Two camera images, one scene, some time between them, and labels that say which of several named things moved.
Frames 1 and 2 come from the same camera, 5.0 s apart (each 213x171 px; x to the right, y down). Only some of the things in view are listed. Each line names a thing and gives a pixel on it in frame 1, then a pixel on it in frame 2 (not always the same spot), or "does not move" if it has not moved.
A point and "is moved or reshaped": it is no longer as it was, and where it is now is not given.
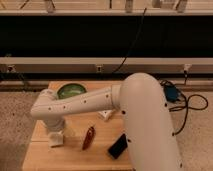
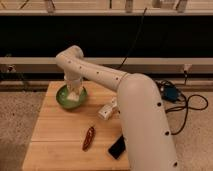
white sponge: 56,138 is moved or reshaped
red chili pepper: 89,137 does not move
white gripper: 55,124 → 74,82
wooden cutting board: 90,141 does not move
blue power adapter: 171,93 does not move
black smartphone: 118,146 does not move
